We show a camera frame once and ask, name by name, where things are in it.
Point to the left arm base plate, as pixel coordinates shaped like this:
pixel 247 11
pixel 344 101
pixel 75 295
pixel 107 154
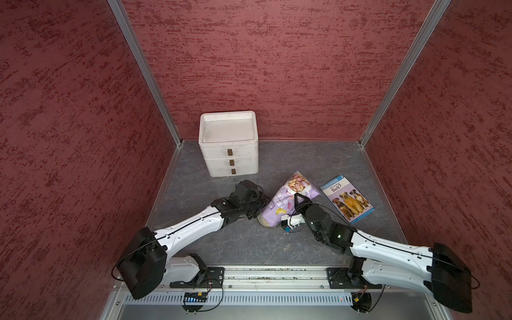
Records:
pixel 211 278

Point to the corner aluminium post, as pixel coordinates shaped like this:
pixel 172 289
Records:
pixel 431 21
pixel 128 32

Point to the controller board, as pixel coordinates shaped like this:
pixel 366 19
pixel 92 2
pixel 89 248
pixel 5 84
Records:
pixel 195 297
pixel 361 302

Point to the white three-drawer storage box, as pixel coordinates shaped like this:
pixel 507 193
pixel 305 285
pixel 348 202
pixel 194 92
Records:
pixel 229 143

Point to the left controller board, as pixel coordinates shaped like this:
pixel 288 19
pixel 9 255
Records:
pixel 195 297

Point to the dog book Why Dogs Bark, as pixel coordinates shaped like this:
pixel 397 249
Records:
pixel 347 199

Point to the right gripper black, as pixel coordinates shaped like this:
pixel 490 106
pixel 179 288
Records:
pixel 304 203

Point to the purple oats bag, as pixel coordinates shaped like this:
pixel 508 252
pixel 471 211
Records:
pixel 283 201

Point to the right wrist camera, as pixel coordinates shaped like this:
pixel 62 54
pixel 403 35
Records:
pixel 292 223

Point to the perforated cable duct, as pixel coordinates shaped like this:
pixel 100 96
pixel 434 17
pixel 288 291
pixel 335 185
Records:
pixel 239 298

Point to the green patterned breakfast bowl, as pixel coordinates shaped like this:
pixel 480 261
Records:
pixel 269 219

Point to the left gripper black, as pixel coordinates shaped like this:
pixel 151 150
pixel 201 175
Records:
pixel 260 196

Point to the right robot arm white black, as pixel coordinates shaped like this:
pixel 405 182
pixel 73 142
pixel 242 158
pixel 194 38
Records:
pixel 437 271

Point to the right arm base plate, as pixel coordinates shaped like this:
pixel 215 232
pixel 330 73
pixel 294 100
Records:
pixel 339 278

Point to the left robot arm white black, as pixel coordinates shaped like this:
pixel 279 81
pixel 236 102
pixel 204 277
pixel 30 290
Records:
pixel 149 259

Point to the aluminium mounting rail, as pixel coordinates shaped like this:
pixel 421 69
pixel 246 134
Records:
pixel 276 276

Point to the right controller board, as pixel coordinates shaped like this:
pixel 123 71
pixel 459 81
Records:
pixel 361 302

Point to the left corner aluminium post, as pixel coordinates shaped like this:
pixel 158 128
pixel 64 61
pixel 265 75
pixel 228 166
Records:
pixel 128 32

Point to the right corner aluminium post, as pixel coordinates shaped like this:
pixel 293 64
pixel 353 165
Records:
pixel 431 21

